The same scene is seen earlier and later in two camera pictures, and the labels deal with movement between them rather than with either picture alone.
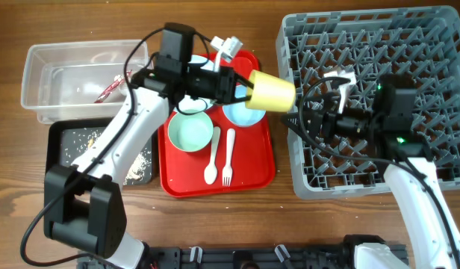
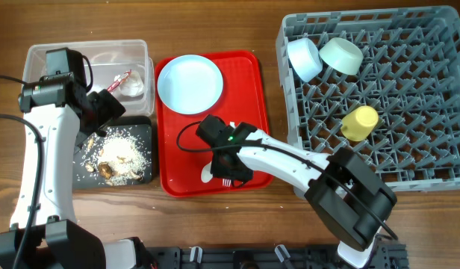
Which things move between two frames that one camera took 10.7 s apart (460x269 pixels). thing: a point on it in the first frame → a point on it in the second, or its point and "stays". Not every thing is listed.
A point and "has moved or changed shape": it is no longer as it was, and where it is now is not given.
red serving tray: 239,161 stays
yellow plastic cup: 270,93 has moved or changed shape
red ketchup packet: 110,87 stays
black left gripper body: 214,84 → 103,110
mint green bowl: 190,132 → 342,55
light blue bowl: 237,113 → 305,57
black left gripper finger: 238,78 → 95,134
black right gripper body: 353,124 → 218,165
